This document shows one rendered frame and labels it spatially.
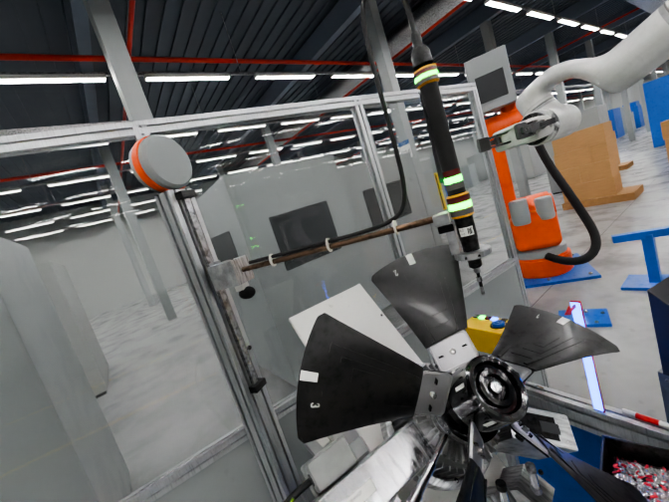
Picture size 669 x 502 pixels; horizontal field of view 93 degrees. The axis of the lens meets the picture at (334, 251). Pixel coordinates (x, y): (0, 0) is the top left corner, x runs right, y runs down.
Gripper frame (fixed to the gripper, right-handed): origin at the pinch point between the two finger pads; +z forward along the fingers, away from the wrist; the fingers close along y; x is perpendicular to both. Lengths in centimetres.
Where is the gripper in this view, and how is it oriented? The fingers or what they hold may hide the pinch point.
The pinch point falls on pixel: (499, 138)
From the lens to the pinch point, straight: 82.5
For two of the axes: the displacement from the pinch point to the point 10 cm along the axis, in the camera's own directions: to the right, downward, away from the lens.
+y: -5.0, 0.4, 8.6
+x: -3.1, -9.4, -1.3
